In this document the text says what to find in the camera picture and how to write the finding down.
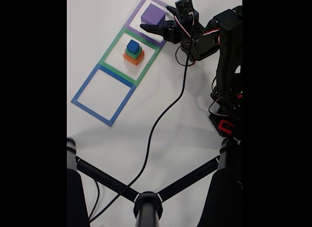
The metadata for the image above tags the large purple cube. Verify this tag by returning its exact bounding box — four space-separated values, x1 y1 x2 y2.
141 3 167 26

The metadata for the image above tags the small blue cube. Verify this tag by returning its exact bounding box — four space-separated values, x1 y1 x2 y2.
127 40 140 54

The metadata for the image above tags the green cube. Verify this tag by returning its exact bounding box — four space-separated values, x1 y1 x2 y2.
125 45 143 59

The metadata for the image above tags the orange cube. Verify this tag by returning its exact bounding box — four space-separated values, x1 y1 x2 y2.
123 49 145 66

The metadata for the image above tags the black tripod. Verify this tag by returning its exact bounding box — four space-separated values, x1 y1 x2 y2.
67 136 243 227

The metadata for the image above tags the red white servo wire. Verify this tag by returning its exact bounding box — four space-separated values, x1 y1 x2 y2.
173 13 221 66
208 89 243 118

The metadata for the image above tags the black camera box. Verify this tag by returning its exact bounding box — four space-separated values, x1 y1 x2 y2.
175 0 199 21

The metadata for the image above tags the purple square frame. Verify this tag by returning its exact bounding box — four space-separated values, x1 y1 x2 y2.
125 0 173 47

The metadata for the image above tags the green square frame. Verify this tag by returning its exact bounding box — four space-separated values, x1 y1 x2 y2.
100 26 162 86

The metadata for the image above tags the thick black cable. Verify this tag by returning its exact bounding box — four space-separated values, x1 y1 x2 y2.
89 13 195 223

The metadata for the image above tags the blue square frame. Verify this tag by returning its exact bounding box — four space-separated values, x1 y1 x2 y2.
71 63 137 127

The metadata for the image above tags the thin black cable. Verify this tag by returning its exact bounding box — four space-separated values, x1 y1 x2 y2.
88 180 101 220

